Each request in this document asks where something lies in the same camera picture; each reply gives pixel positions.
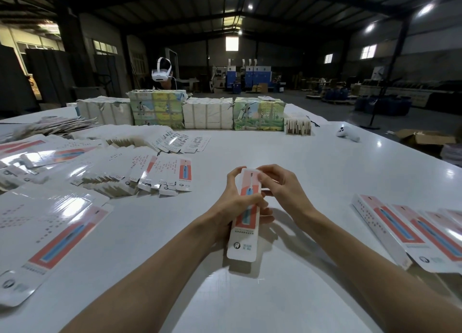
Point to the person's left hand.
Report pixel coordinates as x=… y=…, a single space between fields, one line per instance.
x=231 y=206

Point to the person's right hand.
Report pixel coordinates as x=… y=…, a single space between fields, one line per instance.
x=290 y=190

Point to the toothbrush carton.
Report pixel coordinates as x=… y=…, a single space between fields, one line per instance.
x=243 y=244

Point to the pile of carton blanks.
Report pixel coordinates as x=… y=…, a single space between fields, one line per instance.
x=61 y=195

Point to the person's right forearm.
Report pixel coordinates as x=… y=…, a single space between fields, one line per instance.
x=382 y=271

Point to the person's left forearm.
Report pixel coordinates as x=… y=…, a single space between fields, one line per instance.
x=141 y=282

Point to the small beige card stack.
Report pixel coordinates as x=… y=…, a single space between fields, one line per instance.
x=298 y=126

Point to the small black tool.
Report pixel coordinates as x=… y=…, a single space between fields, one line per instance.
x=315 y=122

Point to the small white object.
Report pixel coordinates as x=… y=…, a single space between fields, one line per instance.
x=348 y=133

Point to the green printed carton bundle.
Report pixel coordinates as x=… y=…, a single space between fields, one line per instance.
x=259 y=114

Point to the row of white cartons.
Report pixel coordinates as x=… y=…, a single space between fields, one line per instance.
x=209 y=114
x=105 y=110

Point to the blue machine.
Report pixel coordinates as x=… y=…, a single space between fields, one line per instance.
x=256 y=78

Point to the green yellow carton bundle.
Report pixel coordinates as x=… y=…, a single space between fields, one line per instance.
x=157 y=110

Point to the blue bins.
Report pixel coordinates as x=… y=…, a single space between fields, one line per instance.
x=382 y=105

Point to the black floor stand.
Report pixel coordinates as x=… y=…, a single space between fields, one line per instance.
x=381 y=98

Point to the open cardboard box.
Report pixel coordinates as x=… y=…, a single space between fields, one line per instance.
x=426 y=139

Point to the white headset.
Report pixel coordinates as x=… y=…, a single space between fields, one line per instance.
x=162 y=73

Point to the square bright window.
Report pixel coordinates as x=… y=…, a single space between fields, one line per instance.
x=232 y=43

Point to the white plastic bags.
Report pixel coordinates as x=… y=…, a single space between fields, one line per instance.
x=451 y=154

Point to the grey crate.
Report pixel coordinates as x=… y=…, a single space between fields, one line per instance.
x=89 y=92

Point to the pile of grey flat sheets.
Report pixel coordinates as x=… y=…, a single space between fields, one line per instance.
x=43 y=127

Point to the dark grey cabinet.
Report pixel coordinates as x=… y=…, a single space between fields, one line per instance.
x=49 y=76

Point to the small wall window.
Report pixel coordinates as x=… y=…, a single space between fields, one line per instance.
x=328 y=58

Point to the double wall window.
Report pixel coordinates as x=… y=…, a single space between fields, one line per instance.
x=368 y=51

